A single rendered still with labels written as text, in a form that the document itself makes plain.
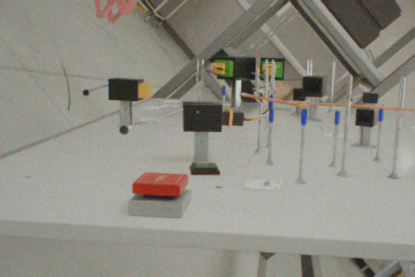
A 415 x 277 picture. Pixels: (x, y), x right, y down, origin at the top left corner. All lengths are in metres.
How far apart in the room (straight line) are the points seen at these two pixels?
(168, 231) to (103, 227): 0.06
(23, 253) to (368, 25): 1.30
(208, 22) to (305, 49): 1.59
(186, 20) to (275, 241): 8.29
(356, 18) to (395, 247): 1.34
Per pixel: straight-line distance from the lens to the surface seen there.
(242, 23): 1.72
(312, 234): 0.52
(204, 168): 0.73
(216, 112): 0.77
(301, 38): 8.39
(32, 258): 0.88
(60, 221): 0.56
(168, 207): 0.55
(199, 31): 8.67
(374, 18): 1.82
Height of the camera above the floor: 1.29
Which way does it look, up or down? 10 degrees down
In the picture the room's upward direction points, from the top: 50 degrees clockwise
